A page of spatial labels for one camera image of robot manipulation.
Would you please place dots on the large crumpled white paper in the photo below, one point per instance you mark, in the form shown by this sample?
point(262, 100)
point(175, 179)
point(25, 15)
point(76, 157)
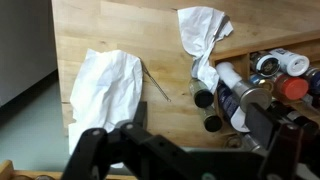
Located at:
point(106, 92)

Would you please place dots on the thin metal skewer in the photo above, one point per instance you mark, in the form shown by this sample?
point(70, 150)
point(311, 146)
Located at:
point(146, 71)

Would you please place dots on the black lid glass jar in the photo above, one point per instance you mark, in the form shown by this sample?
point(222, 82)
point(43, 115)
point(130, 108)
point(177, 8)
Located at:
point(202, 96)

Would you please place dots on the white spice container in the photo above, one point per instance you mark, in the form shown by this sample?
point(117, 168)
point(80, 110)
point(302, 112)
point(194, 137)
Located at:
point(291, 63)

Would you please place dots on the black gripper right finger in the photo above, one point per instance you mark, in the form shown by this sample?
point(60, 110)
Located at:
point(285, 143)

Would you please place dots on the black white label jar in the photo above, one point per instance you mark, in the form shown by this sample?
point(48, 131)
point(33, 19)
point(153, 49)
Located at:
point(264, 63)

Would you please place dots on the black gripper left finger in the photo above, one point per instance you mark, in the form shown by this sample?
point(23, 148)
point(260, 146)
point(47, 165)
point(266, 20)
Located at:
point(147, 157)

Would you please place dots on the wooden spice tray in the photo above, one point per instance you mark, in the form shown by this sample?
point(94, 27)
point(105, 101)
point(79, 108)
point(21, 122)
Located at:
point(306, 44)

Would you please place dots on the red lid spice jar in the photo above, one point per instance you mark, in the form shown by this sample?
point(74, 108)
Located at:
point(288, 87)

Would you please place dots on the tall steel pepper grinder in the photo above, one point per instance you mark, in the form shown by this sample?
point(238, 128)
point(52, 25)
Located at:
point(244, 91)

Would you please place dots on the small crumpled white napkin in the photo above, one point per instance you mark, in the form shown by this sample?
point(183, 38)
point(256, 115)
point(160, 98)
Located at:
point(200, 28)

